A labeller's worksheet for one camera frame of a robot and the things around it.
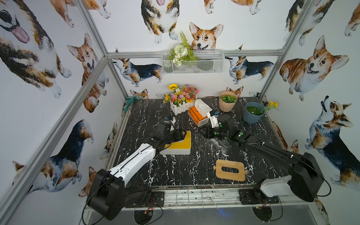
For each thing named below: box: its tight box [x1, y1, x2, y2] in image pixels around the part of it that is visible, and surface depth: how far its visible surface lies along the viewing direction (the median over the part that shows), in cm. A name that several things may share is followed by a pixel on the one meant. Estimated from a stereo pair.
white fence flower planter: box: [163, 83, 200, 116], surface depth 106 cm
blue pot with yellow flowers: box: [242, 100, 279, 125], surface depth 103 cm
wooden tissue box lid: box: [212, 159, 248, 182], surface depth 85 cm
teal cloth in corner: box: [123, 94, 144, 113], surface depth 123 cm
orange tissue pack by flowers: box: [187, 106, 210, 128], surface depth 105 cm
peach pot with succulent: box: [218, 90, 238, 113], surface depth 108 cm
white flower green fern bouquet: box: [167, 30, 197, 68], surface depth 82 cm
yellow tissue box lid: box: [164, 130, 192, 150], surface depth 76 cm
